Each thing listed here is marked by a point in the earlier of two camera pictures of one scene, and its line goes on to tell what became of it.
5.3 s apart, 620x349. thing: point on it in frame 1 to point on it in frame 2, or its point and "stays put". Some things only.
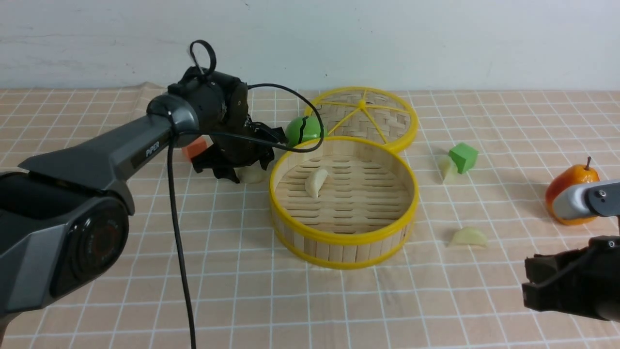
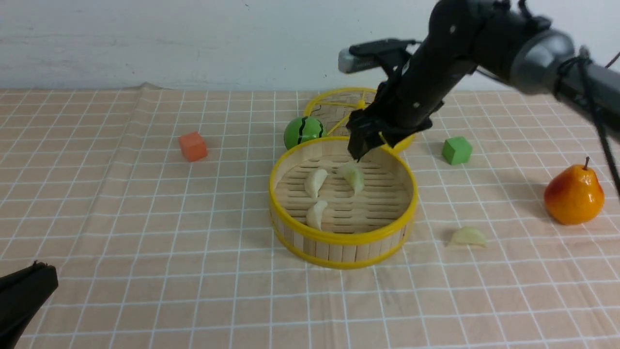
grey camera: x=601 y=198 to x=370 y=54
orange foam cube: x=196 y=147 stays put
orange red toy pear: x=573 y=176 stays put
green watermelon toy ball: x=303 y=129 stays put
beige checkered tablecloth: x=201 y=268 stays put
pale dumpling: x=314 y=182 stays put
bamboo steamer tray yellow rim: x=348 y=204 stays put
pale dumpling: x=253 y=173 to x=315 y=213
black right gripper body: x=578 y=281 to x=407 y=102
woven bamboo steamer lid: x=374 y=116 stays put
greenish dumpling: x=469 y=235 stays put
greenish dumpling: x=448 y=168 to x=353 y=172
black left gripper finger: x=226 y=173 to x=22 y=292
